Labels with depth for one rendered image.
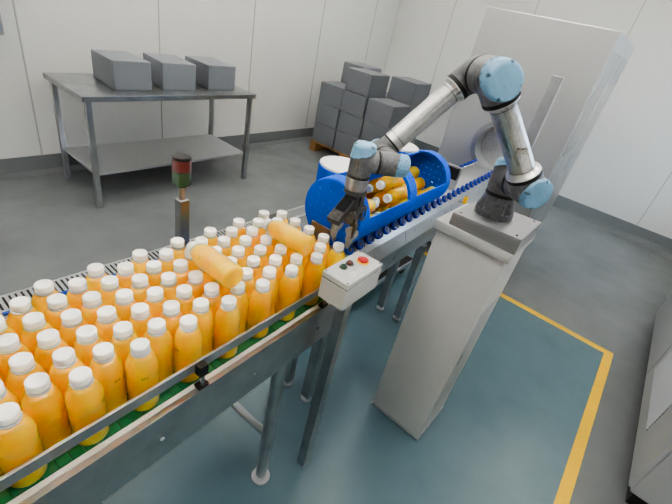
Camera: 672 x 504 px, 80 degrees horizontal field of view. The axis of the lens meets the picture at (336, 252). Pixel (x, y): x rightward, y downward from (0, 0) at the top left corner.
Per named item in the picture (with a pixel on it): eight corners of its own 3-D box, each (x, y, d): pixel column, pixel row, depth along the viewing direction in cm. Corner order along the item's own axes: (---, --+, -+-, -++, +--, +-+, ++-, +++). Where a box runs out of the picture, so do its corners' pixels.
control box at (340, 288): (375, 287, 138) (383, 262, 133) (341, 311, 123) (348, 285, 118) (352, 273, 142) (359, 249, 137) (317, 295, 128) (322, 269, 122)
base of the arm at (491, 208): (514, 214, 164) (523, 192, 160) (509, 226, 152) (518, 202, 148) (478, 203, 170) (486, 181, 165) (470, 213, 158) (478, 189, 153)
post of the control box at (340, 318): (308, 462, 185) (355, 292, 133) (302, 468, 182) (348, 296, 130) (302, 456, 186) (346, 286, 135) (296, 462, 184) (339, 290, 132)
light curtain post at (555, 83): (457, 311, 308) (565, 77, 221) (455, 315, 304) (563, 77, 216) (450, 307, 311) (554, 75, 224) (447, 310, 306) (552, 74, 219)
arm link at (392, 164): (403, 148, 134) (372, 143, 132) (414, 158, 125) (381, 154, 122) (397, 170, 138) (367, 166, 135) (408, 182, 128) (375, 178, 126)
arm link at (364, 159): (383, 149, 121) (356, 145, 119) (374, 182, 127) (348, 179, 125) (376, 141, 128) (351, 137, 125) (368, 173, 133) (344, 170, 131)
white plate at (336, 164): (371, 177, 220) (371, 179, 221) (363, 159, 243) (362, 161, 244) (322, 169, 215) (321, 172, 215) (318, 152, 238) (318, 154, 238)
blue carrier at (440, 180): (439, 209, 225) (459, 162, 210) (349, 260, 161) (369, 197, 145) (397, 187, 237) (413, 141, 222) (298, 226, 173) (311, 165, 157)
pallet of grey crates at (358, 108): (406, 171, 575) (433, 84, 514) (375, 180, 518) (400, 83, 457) (343, 143, 633) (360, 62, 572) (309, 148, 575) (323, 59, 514)
